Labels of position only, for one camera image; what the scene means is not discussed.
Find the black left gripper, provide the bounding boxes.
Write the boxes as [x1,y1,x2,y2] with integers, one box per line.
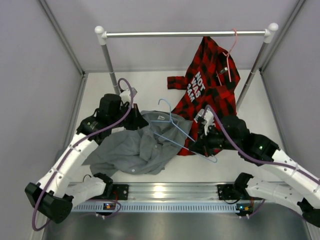
[110,103,149,131]

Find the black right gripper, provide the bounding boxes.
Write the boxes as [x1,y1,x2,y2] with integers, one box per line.
[189,123,241,158]

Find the grey button shirt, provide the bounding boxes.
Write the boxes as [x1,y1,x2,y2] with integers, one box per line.
[83,111,193,177]

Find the blue wire hanger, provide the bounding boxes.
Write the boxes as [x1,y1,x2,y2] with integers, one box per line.
[149,98,218,164]

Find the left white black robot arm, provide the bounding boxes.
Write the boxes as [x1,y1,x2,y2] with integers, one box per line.
[24,89,148,224]

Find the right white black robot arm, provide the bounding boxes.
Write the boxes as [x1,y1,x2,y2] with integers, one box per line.
[190,115,320,227]

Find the red black plaid shirt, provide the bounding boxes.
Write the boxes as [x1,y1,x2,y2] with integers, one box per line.
[166,36,241,157]

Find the silver clothes rack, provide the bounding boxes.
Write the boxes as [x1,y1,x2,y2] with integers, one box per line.
[94,22,279,109]

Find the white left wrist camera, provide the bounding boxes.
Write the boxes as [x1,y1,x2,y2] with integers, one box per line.
[119,87,138,104]

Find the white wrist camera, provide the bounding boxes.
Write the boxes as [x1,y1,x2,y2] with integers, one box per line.
[119,87,138,104]
[194,109,214,136]

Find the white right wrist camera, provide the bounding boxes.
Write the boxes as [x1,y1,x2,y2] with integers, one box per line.
[194,109,214,136]

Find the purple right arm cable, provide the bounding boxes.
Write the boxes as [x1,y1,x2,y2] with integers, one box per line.
[202,104,320,218]

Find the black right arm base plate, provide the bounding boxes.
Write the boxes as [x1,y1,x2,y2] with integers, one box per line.
[217,183,252,201]

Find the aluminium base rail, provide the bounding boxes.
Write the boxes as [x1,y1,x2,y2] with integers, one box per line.
[56,181,313,204]

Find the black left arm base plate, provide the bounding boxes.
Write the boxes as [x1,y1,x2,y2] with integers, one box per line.
[107,184,129,201]

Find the slotted grey cable duct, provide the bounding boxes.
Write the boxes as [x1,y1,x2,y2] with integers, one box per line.
[72,202,242,213]

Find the pink wire hanger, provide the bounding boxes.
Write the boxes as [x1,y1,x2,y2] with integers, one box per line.
[223,28,238,82]

